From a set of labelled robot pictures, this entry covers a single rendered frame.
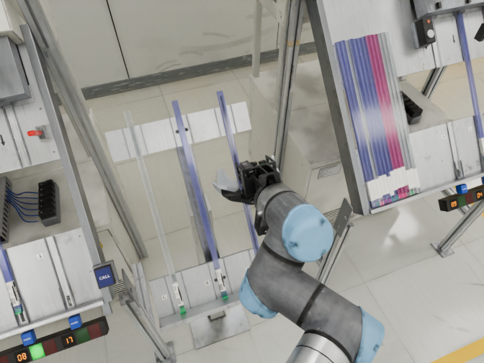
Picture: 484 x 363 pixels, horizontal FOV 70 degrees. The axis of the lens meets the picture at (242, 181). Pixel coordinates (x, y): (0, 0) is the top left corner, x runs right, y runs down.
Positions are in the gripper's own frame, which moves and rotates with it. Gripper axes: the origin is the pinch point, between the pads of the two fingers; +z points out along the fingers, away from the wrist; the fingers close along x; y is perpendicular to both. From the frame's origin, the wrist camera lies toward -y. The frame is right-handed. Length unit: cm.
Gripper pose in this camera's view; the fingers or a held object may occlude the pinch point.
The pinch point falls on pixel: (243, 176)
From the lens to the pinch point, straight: 82.7
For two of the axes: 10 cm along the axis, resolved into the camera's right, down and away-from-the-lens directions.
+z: -2.9, -3.3, 9.0
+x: -9.4, 2.6, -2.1
